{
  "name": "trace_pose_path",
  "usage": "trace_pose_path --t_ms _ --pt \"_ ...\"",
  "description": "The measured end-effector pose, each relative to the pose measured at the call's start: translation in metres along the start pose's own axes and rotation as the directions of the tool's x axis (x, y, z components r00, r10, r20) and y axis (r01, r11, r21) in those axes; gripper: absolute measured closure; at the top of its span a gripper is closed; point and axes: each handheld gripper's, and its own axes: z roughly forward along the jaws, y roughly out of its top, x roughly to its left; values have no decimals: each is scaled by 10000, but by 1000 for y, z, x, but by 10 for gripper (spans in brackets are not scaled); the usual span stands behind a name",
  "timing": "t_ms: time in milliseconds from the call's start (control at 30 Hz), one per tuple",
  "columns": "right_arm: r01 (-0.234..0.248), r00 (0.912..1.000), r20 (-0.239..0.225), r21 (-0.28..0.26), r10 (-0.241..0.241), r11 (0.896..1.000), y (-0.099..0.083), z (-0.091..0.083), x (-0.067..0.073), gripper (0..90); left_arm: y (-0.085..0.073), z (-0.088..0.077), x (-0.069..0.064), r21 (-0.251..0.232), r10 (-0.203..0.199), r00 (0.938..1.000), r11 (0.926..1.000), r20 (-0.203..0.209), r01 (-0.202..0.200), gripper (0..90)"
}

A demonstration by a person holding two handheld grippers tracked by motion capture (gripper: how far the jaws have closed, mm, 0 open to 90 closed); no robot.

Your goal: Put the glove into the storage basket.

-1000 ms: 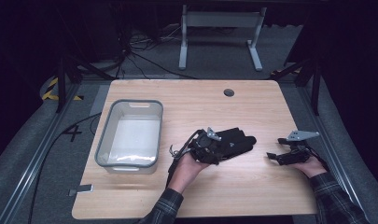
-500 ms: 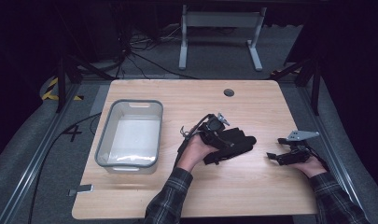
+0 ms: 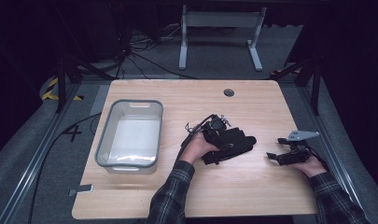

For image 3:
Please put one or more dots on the aluminium rail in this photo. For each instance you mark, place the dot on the aluminium rail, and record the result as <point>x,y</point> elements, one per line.
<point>333,155</point>
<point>37,158</point>

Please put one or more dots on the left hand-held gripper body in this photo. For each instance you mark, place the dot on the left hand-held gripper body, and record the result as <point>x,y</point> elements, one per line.
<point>216,126</point>

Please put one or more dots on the black metal stand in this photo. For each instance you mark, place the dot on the black metal stand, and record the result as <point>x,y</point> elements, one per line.
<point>61,87</point>
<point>315,90</point>

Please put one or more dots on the grey round table grommet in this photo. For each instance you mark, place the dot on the grey round table grommet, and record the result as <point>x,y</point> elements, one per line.
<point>229,92</point>

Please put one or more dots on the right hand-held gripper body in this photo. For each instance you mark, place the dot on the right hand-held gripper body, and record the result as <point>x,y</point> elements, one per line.
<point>297,155</point>

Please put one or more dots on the person's left hand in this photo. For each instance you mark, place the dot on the person's left hand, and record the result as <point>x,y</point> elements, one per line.
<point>197,147</point>

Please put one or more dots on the yellow black striped tape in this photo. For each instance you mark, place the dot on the yellow black striped tape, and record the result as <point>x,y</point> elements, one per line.
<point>49,90</point>

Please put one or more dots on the person's right hand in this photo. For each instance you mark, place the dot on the person's right hand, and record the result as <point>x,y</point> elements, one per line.
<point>312,168</point>

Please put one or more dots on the white plastic bin grey rim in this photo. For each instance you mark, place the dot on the white plastic bin grey rim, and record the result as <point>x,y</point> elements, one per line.
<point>135,140</point>

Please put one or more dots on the grey metal desk frame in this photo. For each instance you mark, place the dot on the grey metal desk frame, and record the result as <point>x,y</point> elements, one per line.
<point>222,20</point>

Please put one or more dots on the small grey metal bracket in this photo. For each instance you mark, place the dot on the small grey metal bracket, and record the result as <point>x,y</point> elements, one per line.
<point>82,188</point>

